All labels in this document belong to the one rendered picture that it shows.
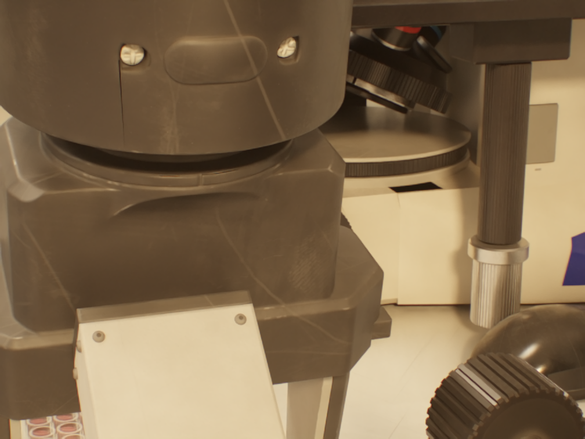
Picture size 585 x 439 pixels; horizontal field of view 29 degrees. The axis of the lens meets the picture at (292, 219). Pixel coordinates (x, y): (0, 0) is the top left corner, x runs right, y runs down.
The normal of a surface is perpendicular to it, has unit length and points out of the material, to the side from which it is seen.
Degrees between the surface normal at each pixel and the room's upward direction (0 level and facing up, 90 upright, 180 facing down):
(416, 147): 0
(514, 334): 34
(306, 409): 90
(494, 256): 90
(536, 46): 90
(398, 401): 0
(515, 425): 90
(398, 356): 0
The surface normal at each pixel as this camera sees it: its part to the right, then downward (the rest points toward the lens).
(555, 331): -0.05, -0.75
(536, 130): 0.32, 0.27
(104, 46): -0.22, 0.45
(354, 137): 0.00, -0.96
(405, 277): 0.00, 0.29
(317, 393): -0.95, 0.09
